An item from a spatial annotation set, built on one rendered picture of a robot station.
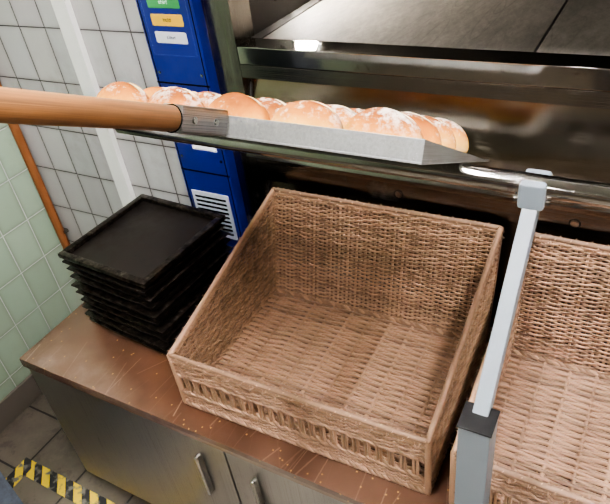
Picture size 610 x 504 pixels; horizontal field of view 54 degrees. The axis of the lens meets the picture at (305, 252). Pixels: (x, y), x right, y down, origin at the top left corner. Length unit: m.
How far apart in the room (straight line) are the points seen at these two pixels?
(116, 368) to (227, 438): 0.36
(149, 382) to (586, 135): 1.03
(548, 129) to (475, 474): 0.65
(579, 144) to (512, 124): 0.12
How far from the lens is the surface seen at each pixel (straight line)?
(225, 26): 1.39
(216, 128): 0.77
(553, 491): 1.03
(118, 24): 1.60
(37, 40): 1.85
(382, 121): 0.71
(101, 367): 1.53
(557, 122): 1.21
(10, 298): 2.22
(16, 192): 2.15
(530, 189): 0.81
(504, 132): 1.23
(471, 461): 0.84
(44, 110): 0.59
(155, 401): 1.40
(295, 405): 1.14
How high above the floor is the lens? 1.58
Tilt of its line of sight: 36 degrees down
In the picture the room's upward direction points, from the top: 8 degrees counter-clockwise
